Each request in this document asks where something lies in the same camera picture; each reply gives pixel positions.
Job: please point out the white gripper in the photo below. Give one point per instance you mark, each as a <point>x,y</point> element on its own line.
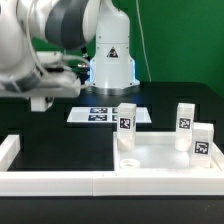
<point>52,79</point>

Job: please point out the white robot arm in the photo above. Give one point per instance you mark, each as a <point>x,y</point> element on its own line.
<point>69,24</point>

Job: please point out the white U-shaped obstacle fence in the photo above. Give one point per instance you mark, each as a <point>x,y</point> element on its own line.
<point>203,181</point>

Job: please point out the white square table top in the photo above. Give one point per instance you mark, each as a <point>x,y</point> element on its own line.
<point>152,150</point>

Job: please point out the AprilTag marker sheet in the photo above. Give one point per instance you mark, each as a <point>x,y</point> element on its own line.
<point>103,115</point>

